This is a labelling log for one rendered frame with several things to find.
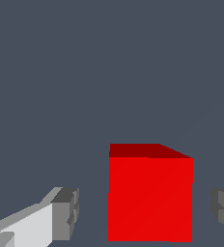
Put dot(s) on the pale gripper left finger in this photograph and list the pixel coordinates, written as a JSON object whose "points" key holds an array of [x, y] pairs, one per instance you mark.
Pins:
{"points": [[36, 222]]}

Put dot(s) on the red cube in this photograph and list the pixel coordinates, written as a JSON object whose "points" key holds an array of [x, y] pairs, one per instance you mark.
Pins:
{"points": [[149, 199]]}

